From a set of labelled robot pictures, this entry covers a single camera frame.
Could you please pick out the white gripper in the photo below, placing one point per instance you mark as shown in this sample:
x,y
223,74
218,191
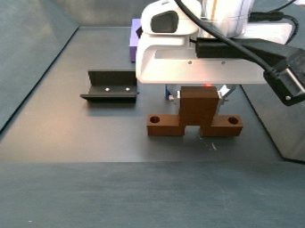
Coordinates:
x,y
166,57

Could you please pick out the brown T-shaped block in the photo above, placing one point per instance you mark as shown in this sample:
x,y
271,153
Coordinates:
x,y
198,104

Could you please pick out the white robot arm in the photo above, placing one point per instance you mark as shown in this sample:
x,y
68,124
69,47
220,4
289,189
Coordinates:
x,y
199,41

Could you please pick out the purple board block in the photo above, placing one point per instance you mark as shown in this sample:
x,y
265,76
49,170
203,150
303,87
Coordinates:
x,y
135,33

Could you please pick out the black angle bracket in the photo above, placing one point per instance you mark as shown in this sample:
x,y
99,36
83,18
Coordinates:
x,y
111,86

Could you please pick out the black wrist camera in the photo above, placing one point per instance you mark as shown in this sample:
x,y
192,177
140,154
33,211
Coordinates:
x,y
282,62

